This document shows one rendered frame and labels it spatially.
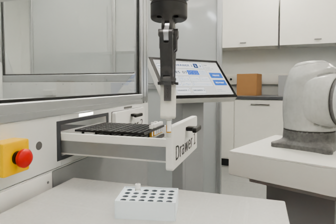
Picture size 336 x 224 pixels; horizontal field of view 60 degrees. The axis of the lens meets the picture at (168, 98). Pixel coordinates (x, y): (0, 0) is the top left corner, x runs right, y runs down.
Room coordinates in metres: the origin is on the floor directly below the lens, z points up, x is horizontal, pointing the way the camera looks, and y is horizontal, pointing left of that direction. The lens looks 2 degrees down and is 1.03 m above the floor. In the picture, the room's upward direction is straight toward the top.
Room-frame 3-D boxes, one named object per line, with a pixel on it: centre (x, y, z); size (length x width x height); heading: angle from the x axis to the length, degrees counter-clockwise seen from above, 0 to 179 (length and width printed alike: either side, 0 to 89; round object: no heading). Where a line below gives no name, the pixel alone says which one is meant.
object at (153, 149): (0.91, 0.15, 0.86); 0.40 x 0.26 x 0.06; 72
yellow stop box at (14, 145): (0.63, 0.34, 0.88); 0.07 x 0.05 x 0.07; 162
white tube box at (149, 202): (0.61, 0.04, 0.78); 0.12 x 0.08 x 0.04; 84
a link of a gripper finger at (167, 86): (0.57, 0.00, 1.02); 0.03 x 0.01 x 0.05; 175
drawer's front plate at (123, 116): (1.25, 0.16, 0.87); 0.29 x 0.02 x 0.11; 162
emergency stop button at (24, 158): (0.62, 0.31, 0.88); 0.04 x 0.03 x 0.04; 162
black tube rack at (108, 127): (0.91, 0.14, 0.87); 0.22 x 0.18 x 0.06; 72
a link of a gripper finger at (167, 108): (0.59, 0.00, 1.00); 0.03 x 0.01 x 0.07; 85
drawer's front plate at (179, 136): (0.85, -0.05, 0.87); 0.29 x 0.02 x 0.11; 162
